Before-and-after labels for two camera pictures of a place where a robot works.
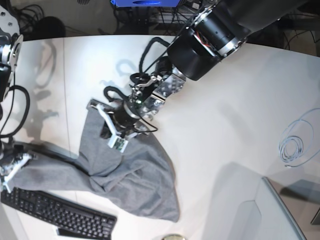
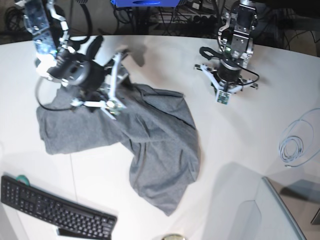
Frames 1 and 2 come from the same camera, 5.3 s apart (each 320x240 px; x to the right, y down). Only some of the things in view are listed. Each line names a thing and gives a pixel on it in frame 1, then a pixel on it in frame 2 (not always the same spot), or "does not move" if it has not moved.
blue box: x=145 y=3 does not move
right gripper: x=121 y=119 -> x=226 y=79
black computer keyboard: x=72 y=220 does not move
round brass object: x=174 y=236 does not move
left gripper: x=10 y=166 -> x=96 y=81
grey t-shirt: x=139 y=181 -> x=156 y=129
